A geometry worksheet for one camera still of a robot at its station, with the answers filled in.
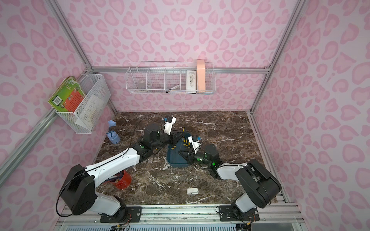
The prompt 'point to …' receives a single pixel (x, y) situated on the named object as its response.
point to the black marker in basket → (169, 90)
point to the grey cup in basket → (142, 85)
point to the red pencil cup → (125, 182)
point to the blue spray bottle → (112, 136)
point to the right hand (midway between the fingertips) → (178, 154)
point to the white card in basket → (191, 80)
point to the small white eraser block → (192, 191)
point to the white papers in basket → (91, 112)
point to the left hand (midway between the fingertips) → (185, 131)
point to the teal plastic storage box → (174, 158)
